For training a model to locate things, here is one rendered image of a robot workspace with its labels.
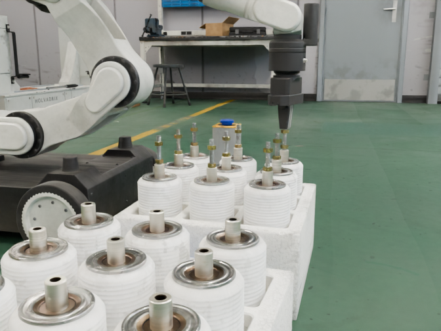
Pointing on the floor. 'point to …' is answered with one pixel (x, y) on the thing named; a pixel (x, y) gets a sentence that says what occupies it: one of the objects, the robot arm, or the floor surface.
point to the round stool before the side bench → (170, 83)
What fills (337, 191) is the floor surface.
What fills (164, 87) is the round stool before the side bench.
